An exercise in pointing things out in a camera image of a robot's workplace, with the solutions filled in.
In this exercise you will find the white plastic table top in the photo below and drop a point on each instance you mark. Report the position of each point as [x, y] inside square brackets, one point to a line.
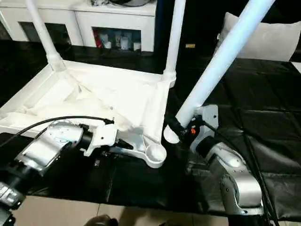
[94, 94]

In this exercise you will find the white plastic table leg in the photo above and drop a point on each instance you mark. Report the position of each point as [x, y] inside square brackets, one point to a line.
[47, 33]
[174, 37]
[221, 56]

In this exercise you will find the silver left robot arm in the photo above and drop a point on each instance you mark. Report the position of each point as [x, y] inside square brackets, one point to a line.
[47, 146]

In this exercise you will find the black work mat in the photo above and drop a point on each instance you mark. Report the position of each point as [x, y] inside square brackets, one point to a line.
[141, 188]

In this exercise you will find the small yellow label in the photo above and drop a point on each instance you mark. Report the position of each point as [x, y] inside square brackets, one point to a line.
[190, 45]

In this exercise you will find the white mug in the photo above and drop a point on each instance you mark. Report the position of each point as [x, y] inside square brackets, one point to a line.
[136, 46]

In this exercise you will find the grey cushion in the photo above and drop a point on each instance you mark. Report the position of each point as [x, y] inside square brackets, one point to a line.
[273, 42]

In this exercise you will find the white glass-door sideboard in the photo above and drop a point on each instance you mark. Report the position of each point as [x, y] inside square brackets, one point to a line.
[80, 21]

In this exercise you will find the grey round appliance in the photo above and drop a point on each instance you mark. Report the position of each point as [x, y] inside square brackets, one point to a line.
[122, 3]

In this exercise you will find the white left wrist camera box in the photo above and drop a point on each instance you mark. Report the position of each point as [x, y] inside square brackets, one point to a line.
[101, 134]

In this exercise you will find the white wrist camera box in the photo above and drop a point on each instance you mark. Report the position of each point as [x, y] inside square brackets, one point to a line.
[209, 117]
[101, 134]

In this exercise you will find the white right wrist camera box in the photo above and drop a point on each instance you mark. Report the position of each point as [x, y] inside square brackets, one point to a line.
[209, 117]

